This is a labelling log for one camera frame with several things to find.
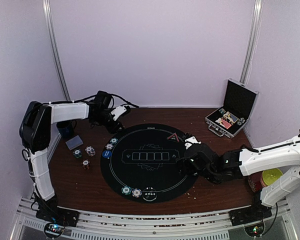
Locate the green-white single poker chip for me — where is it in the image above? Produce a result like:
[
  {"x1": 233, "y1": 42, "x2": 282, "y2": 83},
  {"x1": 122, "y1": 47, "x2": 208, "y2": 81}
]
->
[{"x1": 110, "y1": 137, "x2": 118, "y2": 145}]

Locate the red triangular button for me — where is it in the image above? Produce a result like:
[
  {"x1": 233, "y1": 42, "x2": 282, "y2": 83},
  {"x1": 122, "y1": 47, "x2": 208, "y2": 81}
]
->
[{"x1": 166, "y1": 132, "x2": 180, "y2": 143}]

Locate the blue round blind button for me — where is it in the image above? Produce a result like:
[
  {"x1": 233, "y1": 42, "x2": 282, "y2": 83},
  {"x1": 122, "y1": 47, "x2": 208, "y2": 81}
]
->
[{"x1": 102, "y1": 150, "x2": 112, "y2": 159}]

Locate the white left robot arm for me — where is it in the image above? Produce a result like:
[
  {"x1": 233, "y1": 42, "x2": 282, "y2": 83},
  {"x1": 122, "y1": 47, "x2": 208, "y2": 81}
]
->
[{"x1": 19, "y1": 90, "x2": 133, "y2": 222}]

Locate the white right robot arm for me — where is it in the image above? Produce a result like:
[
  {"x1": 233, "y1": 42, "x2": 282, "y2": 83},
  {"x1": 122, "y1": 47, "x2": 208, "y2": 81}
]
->
[{"x1": 176, "y1": 130, "x2": 300, "y2": 221}]

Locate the dark blue ceramic mug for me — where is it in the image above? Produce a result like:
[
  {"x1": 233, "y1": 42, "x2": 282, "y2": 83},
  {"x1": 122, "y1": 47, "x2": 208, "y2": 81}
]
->
[{"x1": 56, "y1": 120, "x2": 77, "y2": 139}]

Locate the blue-backed playing card deck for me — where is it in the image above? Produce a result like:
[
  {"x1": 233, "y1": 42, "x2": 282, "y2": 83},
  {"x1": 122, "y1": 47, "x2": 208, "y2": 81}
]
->
[{"x1": 65, "y1": 135, "x2": 83, "y2": 151}]

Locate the red card deck in case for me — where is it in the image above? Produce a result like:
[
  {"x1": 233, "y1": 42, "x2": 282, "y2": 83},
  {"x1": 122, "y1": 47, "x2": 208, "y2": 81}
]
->
[{"x1": 217, "y1": 118, "x2": 232, "y2": 129}]

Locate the green 50 poker chip stack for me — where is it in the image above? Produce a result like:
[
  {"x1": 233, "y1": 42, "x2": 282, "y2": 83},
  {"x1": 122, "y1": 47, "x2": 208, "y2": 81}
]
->
[{"x1": 72, "y1": 149, "x2": 82, "y2": 159}]

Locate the red poker chip stack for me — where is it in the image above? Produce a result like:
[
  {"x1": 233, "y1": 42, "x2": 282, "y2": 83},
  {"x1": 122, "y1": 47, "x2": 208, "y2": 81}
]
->
[{"x1": 81, "y1": 159, "x2": 91, "y2": 170}]

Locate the red patterned bowl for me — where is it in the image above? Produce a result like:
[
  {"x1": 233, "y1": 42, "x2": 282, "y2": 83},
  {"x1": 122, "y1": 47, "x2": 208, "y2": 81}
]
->
[{"x1": 247, "y1": 172, "x2": 263, "y2": 193}]

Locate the black round poker mat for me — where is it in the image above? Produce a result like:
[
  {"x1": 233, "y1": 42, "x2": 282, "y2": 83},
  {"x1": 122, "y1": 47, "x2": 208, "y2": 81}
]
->
[{"x1": 100, "y1": 123, "x2": 197, "y2": 204}]

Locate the aluminium poker chip case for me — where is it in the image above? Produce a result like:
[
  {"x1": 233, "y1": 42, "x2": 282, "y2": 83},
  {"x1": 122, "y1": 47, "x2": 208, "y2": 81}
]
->
[{"x1": 205, "y1": 78, "x2": 259, "y2": 139}]

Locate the yellow-green plastic bowl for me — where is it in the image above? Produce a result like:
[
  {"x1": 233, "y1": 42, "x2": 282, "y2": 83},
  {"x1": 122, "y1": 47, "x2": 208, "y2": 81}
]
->
[{"x1": 260, "y1": 168, "x2": 283, "y2": 188}]

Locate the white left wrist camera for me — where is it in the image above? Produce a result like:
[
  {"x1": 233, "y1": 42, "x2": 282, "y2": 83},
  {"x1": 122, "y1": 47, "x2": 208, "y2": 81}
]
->
[{"x1": 110, "y1": 105, "x2": 131, "y2": 121}]

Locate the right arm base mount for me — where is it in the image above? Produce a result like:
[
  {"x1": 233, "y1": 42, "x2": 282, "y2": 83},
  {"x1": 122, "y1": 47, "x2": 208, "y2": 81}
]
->
[{"x1": 229, "y1": 206, "x2": 272, "y2": 226}]

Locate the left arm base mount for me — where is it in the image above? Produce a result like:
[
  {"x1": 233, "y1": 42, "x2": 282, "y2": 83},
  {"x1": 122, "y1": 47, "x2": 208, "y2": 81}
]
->
[{"x1": 35, "y1": 208, "x2": 80, "y2": 227}]

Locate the aluminium left corner post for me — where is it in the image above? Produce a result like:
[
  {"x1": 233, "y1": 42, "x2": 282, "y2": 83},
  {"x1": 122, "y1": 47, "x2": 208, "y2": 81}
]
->
[{"x1": 42, "y1": 0, "x2": 71, "y2": 101}]

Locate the aluminium corner post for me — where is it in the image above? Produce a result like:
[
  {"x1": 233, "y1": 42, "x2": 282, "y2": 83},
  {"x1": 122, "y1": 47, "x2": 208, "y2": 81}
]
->
[
  {"x1": 42, "y1": 0, "x2": 71, "y2": 101},
  {"x1": 239, "y1": 0, "x2": 264, "y2": 86}
]

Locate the aluminium front rail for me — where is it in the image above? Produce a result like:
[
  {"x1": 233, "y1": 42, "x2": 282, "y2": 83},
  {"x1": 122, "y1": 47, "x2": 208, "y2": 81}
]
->
[{"x1": 7, "y1": 197, "x2": 300, "y2": 240}]

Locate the aluminium right corner post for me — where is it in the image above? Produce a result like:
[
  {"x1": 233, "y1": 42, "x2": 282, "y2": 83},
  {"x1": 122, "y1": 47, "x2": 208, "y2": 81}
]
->
[{"x1": 239, "y1": 0, "x2": 264, "y2": 86}]

